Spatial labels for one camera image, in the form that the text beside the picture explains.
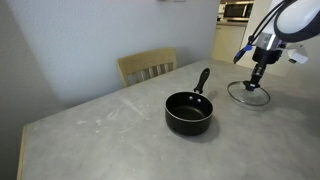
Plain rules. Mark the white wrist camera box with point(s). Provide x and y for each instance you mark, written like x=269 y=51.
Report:
x=297 y=55

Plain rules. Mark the glass lid with black knob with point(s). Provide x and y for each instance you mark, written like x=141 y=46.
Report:
x=248 y=97

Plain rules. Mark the cream kitchen counter cabinet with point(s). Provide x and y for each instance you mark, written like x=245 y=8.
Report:
x=230 y=41

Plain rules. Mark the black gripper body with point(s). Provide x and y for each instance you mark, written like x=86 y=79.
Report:
x=266 y=56

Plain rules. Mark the silver microwave oven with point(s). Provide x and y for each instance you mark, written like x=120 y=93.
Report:
x=235 y=10

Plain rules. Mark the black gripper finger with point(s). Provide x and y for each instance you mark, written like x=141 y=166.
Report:
x=256 y=75
x=262 y=71

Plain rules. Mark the wooden chair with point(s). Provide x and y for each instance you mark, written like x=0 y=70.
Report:
x=146 y=60

